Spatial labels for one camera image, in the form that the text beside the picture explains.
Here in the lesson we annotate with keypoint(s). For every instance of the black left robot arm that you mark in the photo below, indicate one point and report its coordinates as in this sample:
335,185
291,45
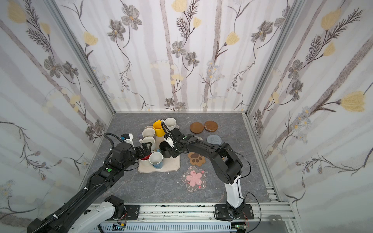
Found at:
63,218

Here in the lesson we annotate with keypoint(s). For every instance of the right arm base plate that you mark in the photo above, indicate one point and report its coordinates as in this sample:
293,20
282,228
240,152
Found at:
226,212

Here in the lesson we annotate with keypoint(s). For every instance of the blue grey woven coaster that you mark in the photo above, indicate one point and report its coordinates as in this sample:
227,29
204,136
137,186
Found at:
214,139

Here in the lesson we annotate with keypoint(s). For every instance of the brown cork round coaster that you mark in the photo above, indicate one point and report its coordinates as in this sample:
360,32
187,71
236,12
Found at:
197,127

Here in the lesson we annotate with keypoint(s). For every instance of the white mug red inside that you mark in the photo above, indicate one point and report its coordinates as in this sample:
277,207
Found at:
145,158

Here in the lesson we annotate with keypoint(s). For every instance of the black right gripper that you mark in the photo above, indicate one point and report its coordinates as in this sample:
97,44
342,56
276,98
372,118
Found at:
176,144

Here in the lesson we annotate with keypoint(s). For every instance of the white speckled cup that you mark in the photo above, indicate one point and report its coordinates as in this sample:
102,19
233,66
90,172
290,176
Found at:
171,123

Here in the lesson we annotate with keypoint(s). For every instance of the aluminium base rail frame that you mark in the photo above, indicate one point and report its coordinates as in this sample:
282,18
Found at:
187,218

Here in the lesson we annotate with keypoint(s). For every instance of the aluminium corner post right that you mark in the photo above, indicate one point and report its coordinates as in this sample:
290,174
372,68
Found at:
290,20

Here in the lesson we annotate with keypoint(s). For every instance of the beige serving tray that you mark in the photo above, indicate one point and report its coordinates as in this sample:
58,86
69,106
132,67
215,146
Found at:
169,164

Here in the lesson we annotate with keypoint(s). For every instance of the aluminium corner post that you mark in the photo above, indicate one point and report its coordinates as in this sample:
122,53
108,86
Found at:
290,20
78,51

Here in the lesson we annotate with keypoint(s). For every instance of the white mug blue handle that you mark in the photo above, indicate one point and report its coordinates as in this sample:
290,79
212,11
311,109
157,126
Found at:
156,160

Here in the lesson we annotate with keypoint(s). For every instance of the yellow mug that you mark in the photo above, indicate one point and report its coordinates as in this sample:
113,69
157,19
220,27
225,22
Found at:
157,126

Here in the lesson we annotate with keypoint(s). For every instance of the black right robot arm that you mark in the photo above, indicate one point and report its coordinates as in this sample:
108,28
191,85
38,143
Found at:
225,162

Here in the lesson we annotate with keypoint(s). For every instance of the plain white mug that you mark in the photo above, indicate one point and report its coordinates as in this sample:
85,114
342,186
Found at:
149,140

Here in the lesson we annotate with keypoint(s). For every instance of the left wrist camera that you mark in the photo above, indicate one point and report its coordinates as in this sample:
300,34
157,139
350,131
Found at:
127,138

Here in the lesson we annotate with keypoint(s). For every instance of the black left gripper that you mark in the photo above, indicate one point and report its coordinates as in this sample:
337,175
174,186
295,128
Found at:
142,151

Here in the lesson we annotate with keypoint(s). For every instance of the pink flower coaster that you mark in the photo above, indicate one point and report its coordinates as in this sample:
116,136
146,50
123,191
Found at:
194,179

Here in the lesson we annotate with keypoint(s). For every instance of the brown paw coaster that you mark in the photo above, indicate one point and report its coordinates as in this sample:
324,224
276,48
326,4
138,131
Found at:
196,159

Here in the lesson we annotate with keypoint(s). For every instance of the black ceramic mug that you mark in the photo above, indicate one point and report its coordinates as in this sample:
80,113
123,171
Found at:
164,149

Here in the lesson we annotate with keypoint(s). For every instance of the lavender mug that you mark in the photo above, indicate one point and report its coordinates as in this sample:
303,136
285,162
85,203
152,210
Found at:
148,132

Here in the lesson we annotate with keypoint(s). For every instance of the aluminium corner post left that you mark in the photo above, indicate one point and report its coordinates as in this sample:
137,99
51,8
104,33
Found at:
78,51

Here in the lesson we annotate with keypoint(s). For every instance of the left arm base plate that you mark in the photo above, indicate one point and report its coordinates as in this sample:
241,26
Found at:
128,212

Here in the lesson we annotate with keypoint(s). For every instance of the dark brown glossy coaster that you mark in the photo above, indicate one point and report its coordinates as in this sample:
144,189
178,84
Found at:
210,126

